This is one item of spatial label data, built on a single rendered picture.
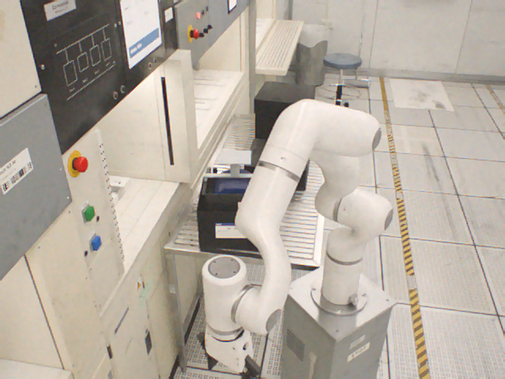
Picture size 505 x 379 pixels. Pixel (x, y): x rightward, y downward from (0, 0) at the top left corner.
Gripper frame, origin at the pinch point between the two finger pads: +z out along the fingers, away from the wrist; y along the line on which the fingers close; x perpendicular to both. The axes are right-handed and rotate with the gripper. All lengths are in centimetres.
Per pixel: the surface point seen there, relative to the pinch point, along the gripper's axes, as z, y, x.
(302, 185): 23, 43, -110
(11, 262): -29, 37, 21
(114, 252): 2, 56, -15
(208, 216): 10, 51, -53
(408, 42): 59, 127, -501
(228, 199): 5, 47, -60
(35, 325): 0, 48, 17
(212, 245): 23, 50, -54
